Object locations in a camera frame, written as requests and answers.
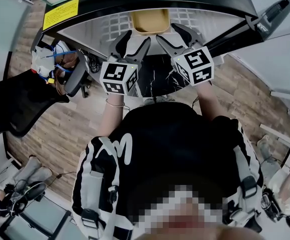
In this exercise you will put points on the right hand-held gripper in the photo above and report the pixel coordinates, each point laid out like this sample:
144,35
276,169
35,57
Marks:
197,61

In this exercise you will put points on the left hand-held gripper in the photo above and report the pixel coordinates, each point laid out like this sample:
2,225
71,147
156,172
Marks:
113,72

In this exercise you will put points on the tan rectangular tray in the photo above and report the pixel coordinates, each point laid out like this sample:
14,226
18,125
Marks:
149,21

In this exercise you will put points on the person's right forearm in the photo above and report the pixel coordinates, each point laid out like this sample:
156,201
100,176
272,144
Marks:
210,101

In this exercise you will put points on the person's left forearm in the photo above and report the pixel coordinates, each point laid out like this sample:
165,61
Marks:
109,119

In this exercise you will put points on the round black marble table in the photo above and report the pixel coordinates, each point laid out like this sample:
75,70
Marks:
157,76

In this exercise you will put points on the person's white shoe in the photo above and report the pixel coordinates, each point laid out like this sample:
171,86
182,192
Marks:
149,101
166,99

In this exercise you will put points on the small yellow toy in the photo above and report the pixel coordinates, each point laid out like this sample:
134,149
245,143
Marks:
50,80

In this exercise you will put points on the person's black white jersey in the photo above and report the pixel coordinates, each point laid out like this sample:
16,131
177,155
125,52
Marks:
169,139

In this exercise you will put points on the black mesh office chair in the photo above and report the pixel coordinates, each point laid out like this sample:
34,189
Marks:
17,104

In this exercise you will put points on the person's face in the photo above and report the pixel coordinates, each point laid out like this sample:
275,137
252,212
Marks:
197,221

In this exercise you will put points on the black framed glass cabinet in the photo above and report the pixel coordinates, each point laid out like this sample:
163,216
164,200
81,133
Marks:
39,219

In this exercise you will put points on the white desk frame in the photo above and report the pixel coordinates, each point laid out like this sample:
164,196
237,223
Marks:
285,109

